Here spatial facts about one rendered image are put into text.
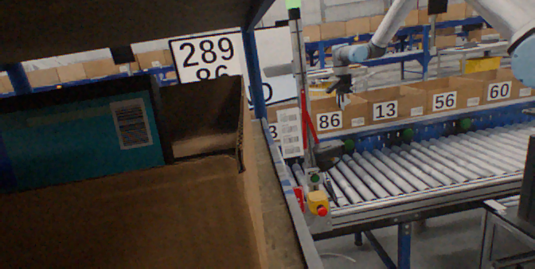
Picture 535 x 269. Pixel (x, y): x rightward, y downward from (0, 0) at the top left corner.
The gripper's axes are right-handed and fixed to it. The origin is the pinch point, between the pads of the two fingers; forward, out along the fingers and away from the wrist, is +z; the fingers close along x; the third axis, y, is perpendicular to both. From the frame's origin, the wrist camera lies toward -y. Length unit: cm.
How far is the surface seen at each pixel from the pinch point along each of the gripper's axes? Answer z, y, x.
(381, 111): 8.0, 28.2, 3.4
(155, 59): -49, -238, 456
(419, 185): 31, 18, -49
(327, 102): 3.8, 2.7, 32.4
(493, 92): 9, 106, 3
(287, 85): -26, -38, -45
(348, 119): 10.0, 6.0, 3.5
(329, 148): -3, -28, -62
